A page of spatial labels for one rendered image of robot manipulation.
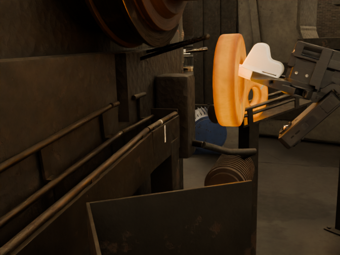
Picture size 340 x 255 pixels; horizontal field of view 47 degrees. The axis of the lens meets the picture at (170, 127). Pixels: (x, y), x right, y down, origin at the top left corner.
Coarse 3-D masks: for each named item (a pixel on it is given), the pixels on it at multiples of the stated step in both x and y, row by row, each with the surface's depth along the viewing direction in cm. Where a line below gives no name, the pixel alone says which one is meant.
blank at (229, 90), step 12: (228, 36) 62; (240, 36) 63; (216, 48) 60; (228, 48) 59; (240, 48) 63; (216, 60) 59; (228, 60) 58; (240, 60) 64; (216, 72) 59; (228, 72) 58; (216, 84) 59; (228, 84) 58; (240, 84) 68; (216, 96) 59; (228, 96) 59; (240, 96) 67; (216, 108) 61; (228, 108) 60; (240, 108) 65; (228, 120) 62; (240, 120) 66
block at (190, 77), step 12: (156, 84) 110; (168, 84) 108; (180, 84) 107; (192, 84) 111; (156, 96) 110; (168, 96) 109; (180, 96) 108; (192, 96) 111; (168, 108) 110; (180, 108) 109; (192, 108) 112; (180, 120) 109; (192, 120) 112; (180, 132) 110; (192, 132) 113; (180, 144) 111; (180, 156) 112
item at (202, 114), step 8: (200, 112) 307; (200, 120) 295; (208, 120) 293; (200, 128) 294; (208, 128) 294; (216, 128) 294; (224, 128) 297; (200, 136) 295; (208, 136) 296; (216, 136) 296; (224, 136) 296; (216, 144) 297; (200, 152) 312; (208, 152) 312; (216, 152) 312
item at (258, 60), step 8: (256, 48) 61; (264, 48) 61; (248, 56) 62; (256, 56) 62; (264, 56) 61; (248, 64) 62; (256, 64) 62; (264, 64) 61; (272, 64) 61; (280, 64) 61; (240, 72) 63; (248, 72) 62; (264, 72) 63; (272, 72) 61; (280, 72) 61
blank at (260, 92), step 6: (252, 84) 128; (258, 84) 130; (252, 90) 134; (258, 90) 132; (264, 90) 133; (246, 96) 127; (258, 96) 133; (264, 96) 133; (246, 102) 127; (252, 102) 133; (258, 102) 132; (258, 108) 132; (258, 114) 132
